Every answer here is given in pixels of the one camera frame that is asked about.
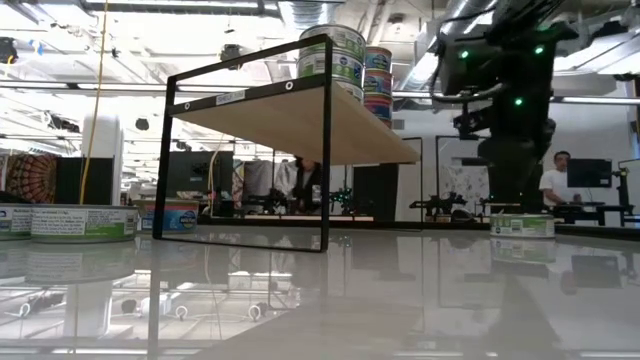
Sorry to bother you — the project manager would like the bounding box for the wooden shelf black metal frame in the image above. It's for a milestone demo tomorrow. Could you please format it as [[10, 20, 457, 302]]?
[[152, 32, 422, 254]]

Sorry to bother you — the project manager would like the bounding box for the person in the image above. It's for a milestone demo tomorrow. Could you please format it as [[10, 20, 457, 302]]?
[[292, 157, 324, 214], [538, 149, 581, 206]]

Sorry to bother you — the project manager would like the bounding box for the black right camera cable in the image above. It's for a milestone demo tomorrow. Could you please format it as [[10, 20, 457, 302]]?
[[430, 9, 507, 105]]

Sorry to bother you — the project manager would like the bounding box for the hanging gray cloth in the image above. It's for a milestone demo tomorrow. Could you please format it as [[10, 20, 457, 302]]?
[[242, 159, 301, 201]]

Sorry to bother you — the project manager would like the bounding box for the black workbench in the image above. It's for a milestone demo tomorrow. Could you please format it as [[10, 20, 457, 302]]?
[[549, 200, 636, 227]]

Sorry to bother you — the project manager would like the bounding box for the black monitor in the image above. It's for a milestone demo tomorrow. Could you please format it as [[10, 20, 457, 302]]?
[[566, 157, 614, 189]]

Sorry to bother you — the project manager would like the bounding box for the yellow power cable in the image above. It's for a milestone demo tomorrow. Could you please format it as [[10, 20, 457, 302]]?
[[78, 0, 110, 206]]

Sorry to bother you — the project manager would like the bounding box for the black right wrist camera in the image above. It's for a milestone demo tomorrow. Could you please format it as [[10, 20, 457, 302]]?
[[435, 35, 502, 101]]

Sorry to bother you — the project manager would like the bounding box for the dark gray cabinet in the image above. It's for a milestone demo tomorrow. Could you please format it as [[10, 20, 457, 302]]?
[[164, 150, 235, 201]]

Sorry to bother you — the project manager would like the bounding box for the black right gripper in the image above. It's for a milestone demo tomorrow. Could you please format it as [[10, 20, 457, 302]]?
[[478, 29, 579, 214]]

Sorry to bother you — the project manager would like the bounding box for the black partition panel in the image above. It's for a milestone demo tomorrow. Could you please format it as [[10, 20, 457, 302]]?
[[54, 157, 115, 206], [352, 163, 400, 221]]

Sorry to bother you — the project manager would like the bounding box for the colourful patterned tapestry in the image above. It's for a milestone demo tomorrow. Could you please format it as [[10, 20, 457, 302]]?
[[4, 152, 60, 201]]

